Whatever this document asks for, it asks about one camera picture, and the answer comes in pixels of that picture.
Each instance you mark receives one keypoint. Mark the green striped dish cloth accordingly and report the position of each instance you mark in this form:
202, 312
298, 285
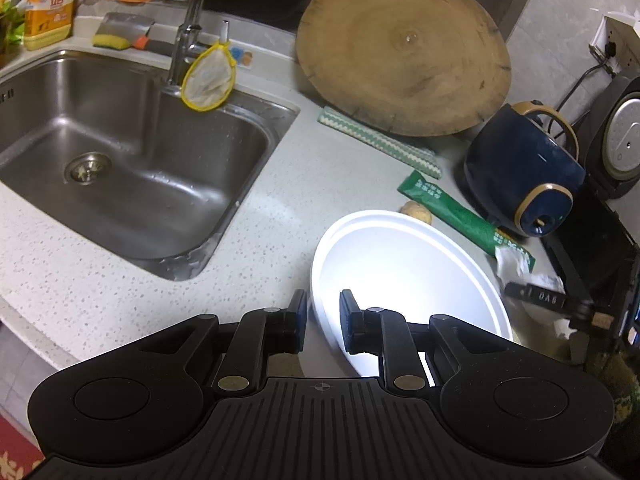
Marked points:
380, 142

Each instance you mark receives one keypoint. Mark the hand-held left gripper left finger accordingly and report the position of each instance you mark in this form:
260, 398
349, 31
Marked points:
301, 320

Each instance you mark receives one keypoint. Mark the chrome faucet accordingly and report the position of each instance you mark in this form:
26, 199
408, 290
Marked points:
185, 35

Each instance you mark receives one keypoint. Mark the blue sticker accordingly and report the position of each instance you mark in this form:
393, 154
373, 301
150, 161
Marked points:
241, 56

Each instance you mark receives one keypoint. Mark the red patterned mat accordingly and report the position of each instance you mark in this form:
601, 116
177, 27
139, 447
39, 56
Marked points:
15, 450

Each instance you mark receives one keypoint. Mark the black kitchen appliance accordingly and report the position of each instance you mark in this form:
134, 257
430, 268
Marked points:
600, 240

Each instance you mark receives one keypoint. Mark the yellow dish sponge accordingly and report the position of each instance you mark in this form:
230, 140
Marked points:
112, 42

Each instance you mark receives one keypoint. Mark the round wooden cutting board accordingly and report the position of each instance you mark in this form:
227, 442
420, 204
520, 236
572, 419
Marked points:
400, 60

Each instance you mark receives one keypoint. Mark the green snack packet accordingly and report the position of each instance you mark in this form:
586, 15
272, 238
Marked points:
450, 210

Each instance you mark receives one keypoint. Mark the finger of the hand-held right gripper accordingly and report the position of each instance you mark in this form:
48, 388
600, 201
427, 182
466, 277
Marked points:
537, 295

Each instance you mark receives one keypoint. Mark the white wall socket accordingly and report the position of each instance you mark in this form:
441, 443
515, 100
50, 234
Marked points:
620, 40

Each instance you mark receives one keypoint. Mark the navy blue rice cooker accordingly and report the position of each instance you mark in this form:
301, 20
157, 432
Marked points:
515, 170

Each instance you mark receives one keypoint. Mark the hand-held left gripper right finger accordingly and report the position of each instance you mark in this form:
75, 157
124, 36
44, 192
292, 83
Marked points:
346, 320

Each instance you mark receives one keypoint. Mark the ginger root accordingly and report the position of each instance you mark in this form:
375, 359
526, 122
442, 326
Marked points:
417, 211

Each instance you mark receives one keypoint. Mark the yellow detergent bottle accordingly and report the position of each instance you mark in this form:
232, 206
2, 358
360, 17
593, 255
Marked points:
47, 15

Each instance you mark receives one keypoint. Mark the small metal tap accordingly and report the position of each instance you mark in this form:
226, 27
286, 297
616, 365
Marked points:
224, 35

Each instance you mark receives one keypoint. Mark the yellow round mesh scrubber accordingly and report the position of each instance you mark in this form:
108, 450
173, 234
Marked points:
207, 80

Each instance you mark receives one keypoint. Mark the stainless steel sink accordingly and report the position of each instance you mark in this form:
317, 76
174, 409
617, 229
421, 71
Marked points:
125, 160

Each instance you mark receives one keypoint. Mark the cleaver knife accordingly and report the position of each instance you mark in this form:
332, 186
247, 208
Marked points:
127, 25

